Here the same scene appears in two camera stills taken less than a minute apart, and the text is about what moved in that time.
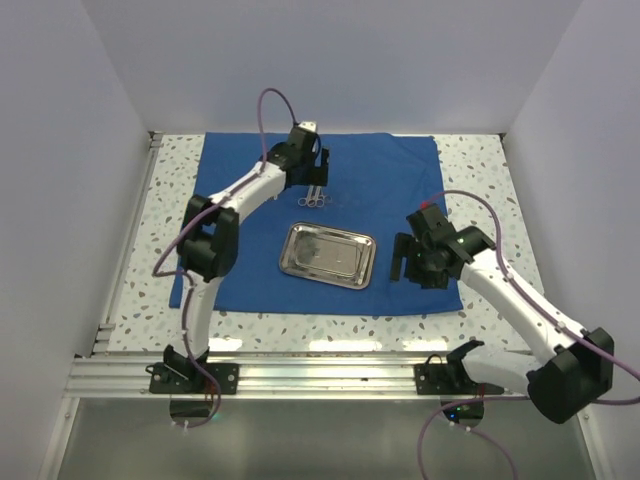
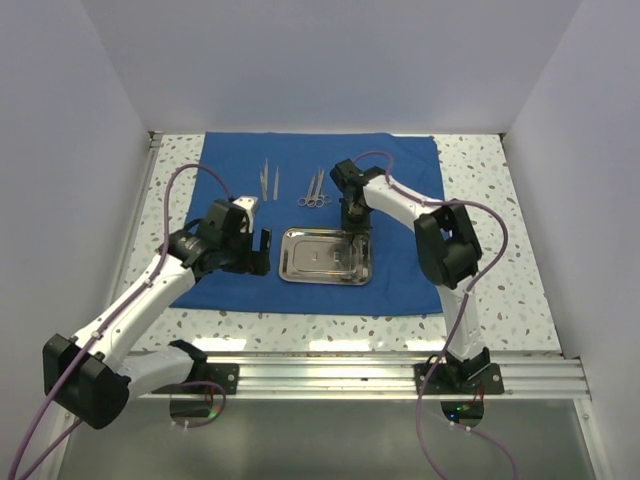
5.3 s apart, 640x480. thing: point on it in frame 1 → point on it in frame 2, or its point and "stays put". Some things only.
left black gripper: x=318 y=173 → x=253 y=261
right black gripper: x=406 y=245 → x=357 y=229
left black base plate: x=225 y=375 stays put
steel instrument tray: x=331 y=255 stays put
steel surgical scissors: x=309 y=200 stays put
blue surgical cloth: x=375 y=180 stays put
